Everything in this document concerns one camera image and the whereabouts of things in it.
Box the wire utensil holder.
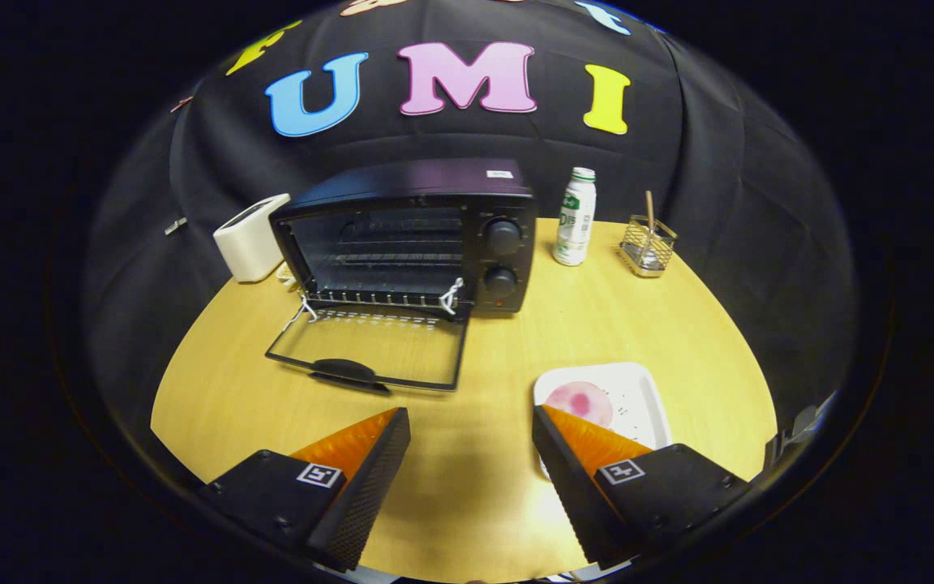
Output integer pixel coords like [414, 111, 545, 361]
[619, 214, 678, 278]

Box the white bottle with green label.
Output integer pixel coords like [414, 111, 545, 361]
[551, 167, 598, 267]

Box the pink round ham slice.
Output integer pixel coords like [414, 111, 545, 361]
[545, 381, 615, 429]

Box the white square plate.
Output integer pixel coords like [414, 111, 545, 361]
[533, 362, 673, 479]

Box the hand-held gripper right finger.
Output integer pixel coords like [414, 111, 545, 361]
[532, 404, 753, 571]

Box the white bread toaster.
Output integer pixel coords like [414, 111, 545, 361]
[212, 193, 292, 284]

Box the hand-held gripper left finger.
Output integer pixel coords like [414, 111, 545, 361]
[198, 407, 412, 573]

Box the black toaster oven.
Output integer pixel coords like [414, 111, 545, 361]
[264, 157, 538, 396]

